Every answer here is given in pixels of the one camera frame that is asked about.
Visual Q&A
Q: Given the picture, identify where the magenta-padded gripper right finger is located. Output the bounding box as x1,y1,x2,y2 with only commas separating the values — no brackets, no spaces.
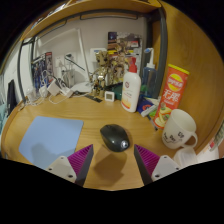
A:
133,143,181,186

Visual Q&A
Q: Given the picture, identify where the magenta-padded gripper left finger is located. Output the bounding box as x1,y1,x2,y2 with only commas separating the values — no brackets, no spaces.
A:
45,143,95,187

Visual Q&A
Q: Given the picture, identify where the black computer mouse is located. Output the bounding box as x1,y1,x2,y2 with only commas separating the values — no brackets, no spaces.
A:
99,123,130,153

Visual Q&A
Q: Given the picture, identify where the light blue mouse pad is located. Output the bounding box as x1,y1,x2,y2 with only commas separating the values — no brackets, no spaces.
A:
18,115,85,170

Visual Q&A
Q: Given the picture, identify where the clear plastic container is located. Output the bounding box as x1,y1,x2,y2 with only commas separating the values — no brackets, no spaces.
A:
173,147,198,169

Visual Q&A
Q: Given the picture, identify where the white printed mug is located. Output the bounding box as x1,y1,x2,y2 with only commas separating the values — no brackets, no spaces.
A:
161,108,198,150

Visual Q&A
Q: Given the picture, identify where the small blue box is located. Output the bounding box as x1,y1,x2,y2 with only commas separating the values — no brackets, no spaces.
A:
136,96,155,116

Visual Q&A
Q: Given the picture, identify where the red chips can yellow lid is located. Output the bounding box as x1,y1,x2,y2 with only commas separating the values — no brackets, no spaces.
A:
153,63,190,130

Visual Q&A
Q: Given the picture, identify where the white power strip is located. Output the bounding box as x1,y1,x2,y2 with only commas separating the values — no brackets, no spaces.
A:
59,87,75,98

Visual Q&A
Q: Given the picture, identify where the black ruler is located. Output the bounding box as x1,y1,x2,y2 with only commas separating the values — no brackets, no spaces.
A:
84,94,104,104

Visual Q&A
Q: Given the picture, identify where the clear plastic jar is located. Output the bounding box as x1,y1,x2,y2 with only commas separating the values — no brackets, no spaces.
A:
26,87,38,105

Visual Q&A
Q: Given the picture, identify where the small white power adapter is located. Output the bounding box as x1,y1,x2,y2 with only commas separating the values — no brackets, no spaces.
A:
39,85,50,98

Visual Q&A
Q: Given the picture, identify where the teal cloth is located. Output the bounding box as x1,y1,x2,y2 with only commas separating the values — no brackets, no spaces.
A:
0,99,8,138

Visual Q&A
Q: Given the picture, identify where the large white power adapter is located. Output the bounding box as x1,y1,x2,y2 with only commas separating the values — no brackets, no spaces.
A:
47,78,62,97

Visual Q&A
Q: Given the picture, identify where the white lotion bottle red cap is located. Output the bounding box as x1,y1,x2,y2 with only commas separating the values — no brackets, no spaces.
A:
120,57,142,114

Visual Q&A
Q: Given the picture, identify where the small white digital clock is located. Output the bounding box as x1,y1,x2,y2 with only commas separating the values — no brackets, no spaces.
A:
104,90,116,102

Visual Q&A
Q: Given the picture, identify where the black bag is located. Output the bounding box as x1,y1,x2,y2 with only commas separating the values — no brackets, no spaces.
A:
6,79,18,116

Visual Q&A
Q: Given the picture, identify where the metal cup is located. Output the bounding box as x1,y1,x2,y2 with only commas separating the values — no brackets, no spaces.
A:
64,69,76,88

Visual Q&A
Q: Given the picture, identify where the clear blue pump bottle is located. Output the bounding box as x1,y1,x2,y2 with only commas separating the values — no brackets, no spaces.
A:
141,47,158,98

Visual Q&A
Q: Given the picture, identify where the tan tree-creature figurine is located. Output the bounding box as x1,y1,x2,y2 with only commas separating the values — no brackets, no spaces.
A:
89,49,115,98

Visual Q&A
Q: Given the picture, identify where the dark blue model kit box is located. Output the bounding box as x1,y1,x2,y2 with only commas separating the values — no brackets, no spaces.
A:
30,51,54,93

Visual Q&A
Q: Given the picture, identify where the colourful printed box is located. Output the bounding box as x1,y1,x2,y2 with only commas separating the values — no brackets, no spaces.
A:
107,31,143,84

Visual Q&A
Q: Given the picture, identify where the wooden shelf unit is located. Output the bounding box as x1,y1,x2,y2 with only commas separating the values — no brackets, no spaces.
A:
20,0,163,43

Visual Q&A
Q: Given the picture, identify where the tangled white cable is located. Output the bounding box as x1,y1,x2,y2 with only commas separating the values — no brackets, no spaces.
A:
23,69,88,108

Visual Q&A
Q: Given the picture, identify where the white wall-mounted device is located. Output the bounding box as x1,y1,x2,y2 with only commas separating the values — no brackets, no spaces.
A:
89,47,108,64

